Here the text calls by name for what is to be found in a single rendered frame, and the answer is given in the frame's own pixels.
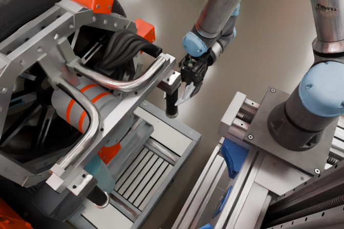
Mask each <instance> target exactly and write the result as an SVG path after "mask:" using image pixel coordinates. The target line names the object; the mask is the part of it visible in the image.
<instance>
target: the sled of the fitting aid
mask: <svg viewBox="0 0 344 229"><path fill-rule="evenodd" d="M130 127H131V128H132V130H134V131H136V132H137V136H136V138H135V139H134V140H133V141H132V142H131V144H130V145H129V146H128V147H127V148H126V150H125V151H124V152H123V153H122V154H121V156H120V157H119V158H118V159H117V160H116V162H115V163H114V164H113V165H112V166H111V168H110V169H109V171H110V173H111V174H113V176H114V178H115V179H116V178H117V176H118V175H119V174H120V173H121V171H122V170H123V169H124V168H125V166H126V165H127V164H128V163H129V161H130V160H131V159H132V158H133V157H134V155H135V154H136V153H137V152H138V150H139V149H140V148H141V147H142V145H143V144H144V143H145V142H146V140H147V139H148V138H149V137H150V135H151V134H152V133H153V132H154V126H153V125H152V124H151V123H149V122H148V121H146V120H145V119H143V118H141V117H140V116H138V115H137V114H135V113H134V119H133V122H132V124H131V126H130Z"/></svg>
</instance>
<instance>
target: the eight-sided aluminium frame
mask: <svg viewBox="0 0 344 229"><path fill-rule="evenodd" d="M83 25H85V26H90V27H96V28H100V29H105V30H110V31H115V32H116V31H118V30H121V29H127V30H130V31H132V32H134V33H135V34H137V31H138V29H137V28H136V23H135V22H133V21H131V20H129V19H127V18H126V17H124V16H122V15H119V14H117V13H112V12H111V13H110V14H104V13H93V9H91V8H89V7H87V6H85V5H84V4H82V3H80V2H78V1H76V0H62V1H60V2H58V3H55V5H54V6H53V7H52V8H50V9H49V10H47V11H46V12H44V13H43V14H42V15H40V16H39V17H37V18H35V19H34V20H33V21H31V22H30V23H28V24H27V25H25V26H24V27H22V28H21V29H20V30H18V31H17V32H15V33H14V34H12V35H11V36H9V37H8V38H7V39H5V40H4V41H2V42H1V43H0V140H1V136H2V131H3V127H4V123H5V119H6V115H7V111H8V107H9V103H10V100H11V96H12V92H13V88H14V83H15V80H16V78H17V77H18V75H20V74H21V73H22V72H24V71H25V70H26V69H27V68H29V67H30V66H31V65H32V64H34V63H35V62H36V61H37V59H38V58H39V57H41V56H42V55H43V54H45V53H48V52H49V51H51V50H52V49H53V48H54V47H56V46H57V45H58V43H59V42H60V41H62V40H63V39H64V38H67V37H68V36H70V35H71V34H72V33H73V32H75V31H76V30H77V29H79V28H80V27H81V26H83ZM142 66H143V63H142V61H141V54H140V51H139V52H138V54H137V55H136V56H135V57H134V58H132V59H131V60H129V61H128V62H126V63H124V64H123V68H122V71H121V74H120V76H119V79H118V80H119V81H131V80H133V79H136V78H137V77H139V76H140V75H141V72H142V69H143V67H142ZM129 93H130V91H128V92H121V91H115V90H114V92H113V94H114V95H115V96H116V97H118V98H119V99H121V100H123V99H124V98H125V97H126V96H127V95H128V94H129ZM83 135H84V134H82V135H81V136H80V137H79V139H80V138H81V137H82V136H83ZM79 139H78V140H79ZM78 140H77V141H76V142H75V143H74V144H72V145H71V146H70V147H67V148H64V149H61V150H58V151H56V152H53V153H50V154H48V155H45V156H42V157H40V158H37V159H34V160H32V161H29V162H26V163H24V164H22V163H20V162H19V161H17V160H16V159H14V158H12V157H11V156H9V155H8V154H6V153H5V152H3V151H1V150H0V175H1V176H3V177H5V178H7V179H9V180H12V181H14V182H16V183H18V184H20V185H21V186H22V187H26V188H28V187H30V186H33V185H37V183H39V182H41V181H43V180H45V179H47V178H49V177H51V174H50V173H49V170H50V169H51V168H52V167H53V166H54V165H55V164H56V163H57V162H58V160H59V159H60V158H61V157H63V156H64V155H65V154H66V153H67V152H68V151H69V150H70V149H71V148H72V147H73V146H74V145H75V144H76V143H77V142H78Z"/></svg>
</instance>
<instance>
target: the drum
mask: <svg viewBox="0 0 344 229"><path fill-rule="evenodd" d="M77 77H78V79H79V81H80V83H81V84H80V85H79V86H77V87H76V88H77V89H79V90H80V91H81V92H82V93H83V94H85V95H86V96H87V97H88V98H89V99H90V100H91V101H92V102H93V103H94V104H95V106H96V107H97V108H98V110H99V112H100V115H101V122H102V121H103V120H104V119H105V118H106V117H107V116H108V115H109V114H110V113H111V112H112V111H113V110H114V109H115V108H116V107H117V106H118V105H119V103H120V102H121V101H122V100H121V99H119V98H118V97H116V96H115V95H114V94H112V93H111V92H109V91H107V90H106V89H104V88H103V87H101V86H100V85H98V84H96V83H95V82H93V81H91V80H89V79H88V78H83V77H82V78H80V77H79V76H77ZM51 101H52V105H53V107H54V108H55V109H56V112H57V114H58V115H59V116H60V117H61V118H63V119H64V120H65V121H67V122H68V123H69V124H71V125H72V126H74V127H75V128H76V129H78V130H79V131H80V132H82V133H83V134H84V133H85V132H86V130H87V128H88V125H89V117H88V115H87V113H86V112H85V111H84V110H83V108H82V107H81V106H80V105H79V104H78V103H77V102H75V101H74V100H73V99H72V98H71V97H70V96H67V95H66V94H64V93H63V92H61V91H59V90H58V91H56V90H54V91H53V93H52V98H51ZM133 119H134V112H133V113H132V114H131V115H130V116H129V118H128V119H127V120H126V121H125V122H124V123H123V124H122V125H121V126H120V128H119V129H118V130H117V131H116V132H115V133H114V134H113V135H112V137H111V138H110V139H109V140H108V141H107V142H106V143H105V144H104V146H105V147H111V146H113V145H115V144H116V143H118V142H119V141H120V140H121V139H122V138H123V137H124V136H125V134H126V133H127V132H128V130H129V128H130V126H131V124H132V122H133Z"/></svg>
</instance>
